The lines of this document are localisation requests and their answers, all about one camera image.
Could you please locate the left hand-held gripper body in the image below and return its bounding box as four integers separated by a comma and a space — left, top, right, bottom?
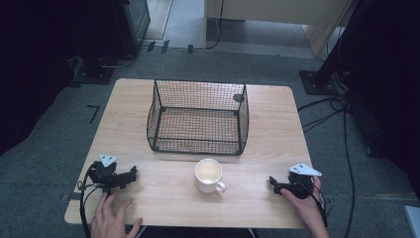
87, 153, 131, 195

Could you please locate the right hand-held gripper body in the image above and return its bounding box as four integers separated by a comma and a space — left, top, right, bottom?
280, 162, 323, 200

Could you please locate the person's right hand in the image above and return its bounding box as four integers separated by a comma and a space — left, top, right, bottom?
279, 176, 331, 229

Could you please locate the person's left hand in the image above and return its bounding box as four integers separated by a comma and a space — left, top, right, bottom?
90, 191, 144, 238

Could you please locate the white cup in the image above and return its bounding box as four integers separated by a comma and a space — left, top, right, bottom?
193, 158, 228, 194

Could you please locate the black stand base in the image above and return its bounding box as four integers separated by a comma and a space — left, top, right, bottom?
298, 68, 350, 97
69, 57, 116, 86

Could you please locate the pale flat panel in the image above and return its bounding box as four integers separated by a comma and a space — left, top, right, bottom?
402, 204, 420, 238

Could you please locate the dark curtain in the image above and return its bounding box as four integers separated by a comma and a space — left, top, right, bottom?
343, 0, 420, 201
0, 0, 115, 157

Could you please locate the black cabinet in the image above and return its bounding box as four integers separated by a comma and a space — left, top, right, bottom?
111, 0, 152, 58

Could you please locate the beige desk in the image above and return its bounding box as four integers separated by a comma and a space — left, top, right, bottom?
202, 0, 355, 59

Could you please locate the right hand-held gripper cable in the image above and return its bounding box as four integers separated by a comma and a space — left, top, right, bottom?
301, 179, 333, 229

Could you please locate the hand-held gripper cable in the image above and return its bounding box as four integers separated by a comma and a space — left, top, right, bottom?
76, 164, 100, 238
301, 179, 333, 229

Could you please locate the left hand-held gripper cable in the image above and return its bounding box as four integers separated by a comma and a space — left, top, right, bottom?
76, 164, 100, 238

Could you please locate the black floor cable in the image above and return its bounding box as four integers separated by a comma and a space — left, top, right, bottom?
296, 93, 356, 238

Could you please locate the black wire mesh basket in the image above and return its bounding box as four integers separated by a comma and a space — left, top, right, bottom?
146, 78, 251, 157

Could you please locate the thin black hanging cable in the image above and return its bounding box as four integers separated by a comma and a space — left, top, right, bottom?
193, 0, 226, 52

